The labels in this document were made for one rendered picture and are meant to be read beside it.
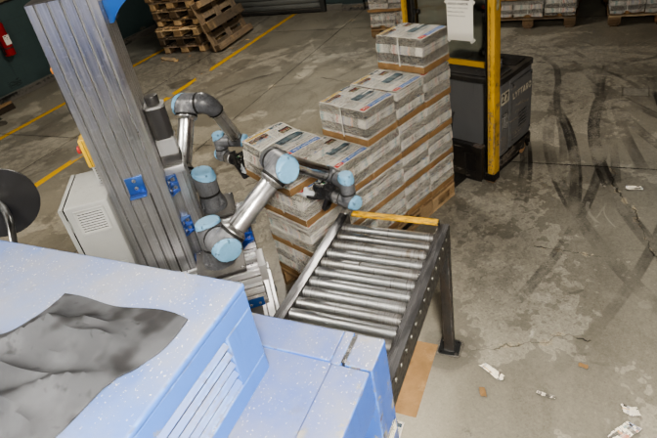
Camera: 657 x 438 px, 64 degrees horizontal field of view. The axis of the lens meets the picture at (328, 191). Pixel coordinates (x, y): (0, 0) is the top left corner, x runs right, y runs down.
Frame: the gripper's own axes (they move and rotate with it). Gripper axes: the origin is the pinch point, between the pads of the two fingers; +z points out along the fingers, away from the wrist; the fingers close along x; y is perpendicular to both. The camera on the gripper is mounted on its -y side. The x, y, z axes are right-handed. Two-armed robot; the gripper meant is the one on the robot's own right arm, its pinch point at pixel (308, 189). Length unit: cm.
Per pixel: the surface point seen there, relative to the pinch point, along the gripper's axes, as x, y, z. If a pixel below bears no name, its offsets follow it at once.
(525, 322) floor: -51, -85, -99
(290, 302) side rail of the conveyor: 62, -5, -49
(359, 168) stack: -44.3, -11.6, 3.4
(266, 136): -5.2, 21.9, 32.3
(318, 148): -15.8, 16.0, 3.7
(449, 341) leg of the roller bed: -10, -78, -76
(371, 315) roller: 48, -6, -81
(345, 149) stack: -46.7, -2.3, 14.5
